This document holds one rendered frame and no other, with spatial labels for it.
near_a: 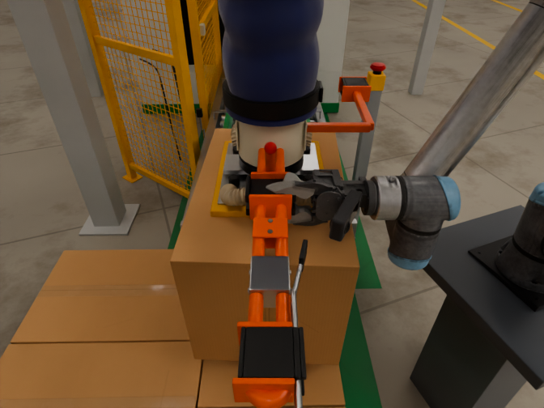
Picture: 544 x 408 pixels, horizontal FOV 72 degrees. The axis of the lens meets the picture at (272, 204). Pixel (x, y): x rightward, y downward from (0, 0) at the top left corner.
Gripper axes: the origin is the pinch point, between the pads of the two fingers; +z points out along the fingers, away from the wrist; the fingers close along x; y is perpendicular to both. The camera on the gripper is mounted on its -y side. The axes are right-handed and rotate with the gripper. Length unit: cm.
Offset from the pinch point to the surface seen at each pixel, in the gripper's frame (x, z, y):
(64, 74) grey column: -18, 96, 122
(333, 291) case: -20.5, -13.9, -4.9
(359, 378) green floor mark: -112, -40, 22
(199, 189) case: -12.8, 18.4, 22.7
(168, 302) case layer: -59, 33, 22
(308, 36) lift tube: 26.1, -7.0, 20.0
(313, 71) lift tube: 18.6, -8.9, 21.7
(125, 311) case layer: -59, 47, 18
